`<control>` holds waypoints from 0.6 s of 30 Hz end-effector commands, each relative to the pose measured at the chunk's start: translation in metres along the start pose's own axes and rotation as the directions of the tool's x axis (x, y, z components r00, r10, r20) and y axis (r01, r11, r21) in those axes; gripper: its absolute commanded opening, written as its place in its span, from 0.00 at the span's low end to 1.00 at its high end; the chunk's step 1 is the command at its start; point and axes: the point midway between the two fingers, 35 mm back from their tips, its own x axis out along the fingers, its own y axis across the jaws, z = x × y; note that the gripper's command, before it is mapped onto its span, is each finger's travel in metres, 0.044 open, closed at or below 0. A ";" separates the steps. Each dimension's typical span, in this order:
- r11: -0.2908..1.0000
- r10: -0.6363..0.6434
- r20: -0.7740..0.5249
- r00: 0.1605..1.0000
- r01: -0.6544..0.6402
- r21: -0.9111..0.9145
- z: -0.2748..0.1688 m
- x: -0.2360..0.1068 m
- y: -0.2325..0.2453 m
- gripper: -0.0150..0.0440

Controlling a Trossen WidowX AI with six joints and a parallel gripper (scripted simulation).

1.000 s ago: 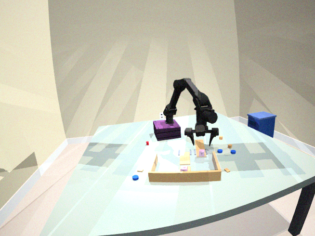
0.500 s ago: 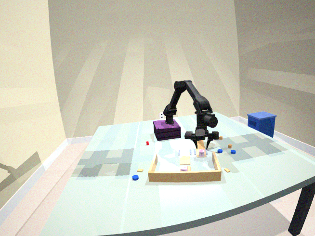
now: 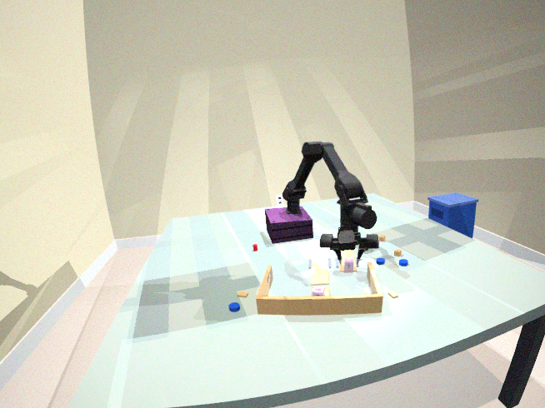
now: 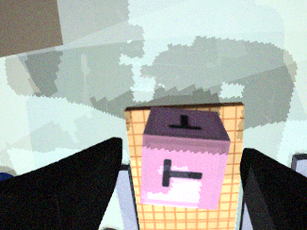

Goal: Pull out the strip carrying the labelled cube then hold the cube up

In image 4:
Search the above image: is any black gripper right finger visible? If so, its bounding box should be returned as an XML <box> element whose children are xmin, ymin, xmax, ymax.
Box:
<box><xmin>239</xmin><ymin>148</ymin><xmax>307</xmax><ymax>230</ymax></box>

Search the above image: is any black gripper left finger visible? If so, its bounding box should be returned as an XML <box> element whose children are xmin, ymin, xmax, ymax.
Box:
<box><xmin>0</xmin><ymin>137</ymin><xmax>123</xmax><ymax>230</ymax></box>

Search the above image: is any peach grid-patterned strip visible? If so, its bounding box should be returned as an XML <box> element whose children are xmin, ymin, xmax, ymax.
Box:
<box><xmin>124</xmin><ymin>102</ymin><xmax>244</xmax><ymax>230</ymax></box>

